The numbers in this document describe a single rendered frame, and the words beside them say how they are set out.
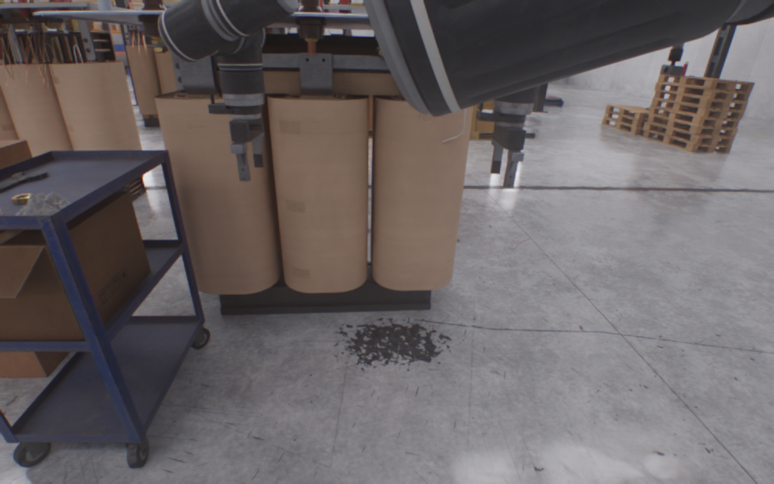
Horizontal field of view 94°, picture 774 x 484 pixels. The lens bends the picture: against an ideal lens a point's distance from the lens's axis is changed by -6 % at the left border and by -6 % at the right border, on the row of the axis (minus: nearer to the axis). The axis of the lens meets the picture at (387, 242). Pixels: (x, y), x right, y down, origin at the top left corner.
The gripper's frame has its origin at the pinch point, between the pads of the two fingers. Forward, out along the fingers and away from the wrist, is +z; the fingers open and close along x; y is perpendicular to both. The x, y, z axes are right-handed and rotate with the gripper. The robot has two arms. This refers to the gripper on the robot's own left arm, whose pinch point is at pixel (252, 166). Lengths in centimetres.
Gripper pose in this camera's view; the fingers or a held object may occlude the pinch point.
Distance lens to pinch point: 114.3
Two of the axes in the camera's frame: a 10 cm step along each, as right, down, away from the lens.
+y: 10.0, 0.2, 0.3
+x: -0.1, -4.5, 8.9
